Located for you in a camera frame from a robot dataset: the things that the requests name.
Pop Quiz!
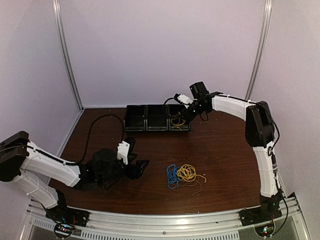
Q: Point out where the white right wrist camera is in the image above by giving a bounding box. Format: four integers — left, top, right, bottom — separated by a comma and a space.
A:
173, 93, 193, 105

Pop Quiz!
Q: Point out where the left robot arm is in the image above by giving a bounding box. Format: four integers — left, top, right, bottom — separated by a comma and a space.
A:
0, 131, 150, 222

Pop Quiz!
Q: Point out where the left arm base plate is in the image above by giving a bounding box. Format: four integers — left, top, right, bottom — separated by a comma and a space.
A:
44, 207, 90, 227

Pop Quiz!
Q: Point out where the aluminium right corner post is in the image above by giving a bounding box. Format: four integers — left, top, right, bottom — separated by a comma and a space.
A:
244, 0, 273, 101

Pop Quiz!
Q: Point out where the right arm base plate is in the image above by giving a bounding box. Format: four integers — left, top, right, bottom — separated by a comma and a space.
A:
238, 204, 283, 227

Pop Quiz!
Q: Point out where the aluminium corner post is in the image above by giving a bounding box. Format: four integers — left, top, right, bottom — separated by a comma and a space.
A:
52, 0, 84, 111
244, 0, 273, 101

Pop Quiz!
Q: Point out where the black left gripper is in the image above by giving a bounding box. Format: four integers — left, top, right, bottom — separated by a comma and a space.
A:
99, 152, 149, 186

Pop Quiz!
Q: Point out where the black left camera cable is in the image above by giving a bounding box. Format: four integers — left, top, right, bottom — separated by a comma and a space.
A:
82, 114, 126, 166

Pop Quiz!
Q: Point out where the black three-compartment bin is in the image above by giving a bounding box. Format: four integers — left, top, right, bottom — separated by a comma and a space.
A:
123, 104, 191, 132

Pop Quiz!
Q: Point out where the aluminium front rail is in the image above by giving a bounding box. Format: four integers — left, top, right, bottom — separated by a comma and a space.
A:
23, 192, 308, 240

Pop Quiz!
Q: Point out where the blue cable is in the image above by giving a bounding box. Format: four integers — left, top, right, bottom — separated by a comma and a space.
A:
166, 163, 183, 190

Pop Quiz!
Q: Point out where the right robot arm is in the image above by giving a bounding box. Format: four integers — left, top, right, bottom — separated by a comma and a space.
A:
174, 81, 282, 221

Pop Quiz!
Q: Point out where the aluminium left corner post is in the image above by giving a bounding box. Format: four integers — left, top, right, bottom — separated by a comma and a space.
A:
52, 0, 84, 111

